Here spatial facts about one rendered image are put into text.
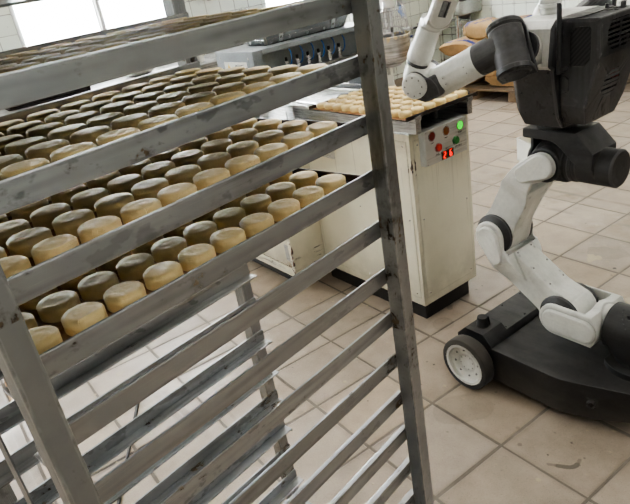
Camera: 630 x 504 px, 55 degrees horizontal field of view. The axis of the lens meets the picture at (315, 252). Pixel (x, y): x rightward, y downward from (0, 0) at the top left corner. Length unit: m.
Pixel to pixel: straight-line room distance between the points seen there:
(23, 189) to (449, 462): 1.68
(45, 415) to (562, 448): 1.72
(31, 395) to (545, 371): 1.74
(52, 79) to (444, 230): 2.12
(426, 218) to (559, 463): 1.03
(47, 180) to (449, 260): 2.20
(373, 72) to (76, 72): 0.45
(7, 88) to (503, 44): 1.35
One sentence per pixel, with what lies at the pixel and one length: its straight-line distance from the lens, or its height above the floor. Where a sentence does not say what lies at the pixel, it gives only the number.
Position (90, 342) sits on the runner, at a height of 1.14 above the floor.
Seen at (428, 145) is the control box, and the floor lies 0.78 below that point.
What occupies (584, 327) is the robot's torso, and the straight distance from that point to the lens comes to 2.13.
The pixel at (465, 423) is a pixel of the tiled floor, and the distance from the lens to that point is 2.21.
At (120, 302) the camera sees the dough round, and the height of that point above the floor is 1.15.
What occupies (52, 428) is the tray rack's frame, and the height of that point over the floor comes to 1.09.
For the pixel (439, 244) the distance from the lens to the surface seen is 2.61.
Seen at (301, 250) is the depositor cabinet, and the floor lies 0.22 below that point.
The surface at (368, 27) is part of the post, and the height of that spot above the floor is 1.38.
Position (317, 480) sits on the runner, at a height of 0.70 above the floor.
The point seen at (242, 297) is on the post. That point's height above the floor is 0.81.
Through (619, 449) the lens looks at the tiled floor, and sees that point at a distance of 2.16.
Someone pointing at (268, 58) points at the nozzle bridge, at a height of 1.13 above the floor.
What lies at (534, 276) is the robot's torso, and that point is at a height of 0.40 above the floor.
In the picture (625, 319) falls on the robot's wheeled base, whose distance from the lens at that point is 2.11.
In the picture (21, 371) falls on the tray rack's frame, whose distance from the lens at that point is 0.66.
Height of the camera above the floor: 1.47
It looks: 25 degrees down
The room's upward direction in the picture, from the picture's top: 10 degrees counter-clockwise
